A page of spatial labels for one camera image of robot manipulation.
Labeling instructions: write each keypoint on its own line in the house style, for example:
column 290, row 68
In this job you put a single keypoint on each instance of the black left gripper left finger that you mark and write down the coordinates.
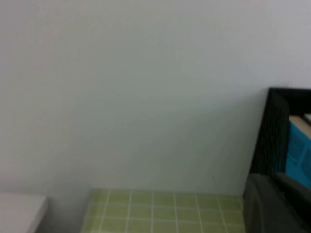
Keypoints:
column 262, row 211

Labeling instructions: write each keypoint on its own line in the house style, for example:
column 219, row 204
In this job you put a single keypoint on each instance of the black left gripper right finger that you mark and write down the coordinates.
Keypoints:
column 296, row 189

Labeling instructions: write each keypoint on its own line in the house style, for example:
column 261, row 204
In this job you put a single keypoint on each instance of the blue spine book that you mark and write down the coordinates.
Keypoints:
column 298, row 150

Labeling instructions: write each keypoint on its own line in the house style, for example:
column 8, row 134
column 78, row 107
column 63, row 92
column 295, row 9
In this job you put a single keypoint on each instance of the black plastic book holder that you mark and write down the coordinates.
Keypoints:
column 272, row 133

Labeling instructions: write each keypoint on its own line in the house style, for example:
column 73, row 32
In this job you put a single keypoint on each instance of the green checked tablecloth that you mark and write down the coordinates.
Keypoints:
column 158, row 213

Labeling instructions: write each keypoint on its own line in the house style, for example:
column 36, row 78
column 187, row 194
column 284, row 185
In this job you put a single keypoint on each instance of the white cabinet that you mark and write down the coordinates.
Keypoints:
column 19, row 211

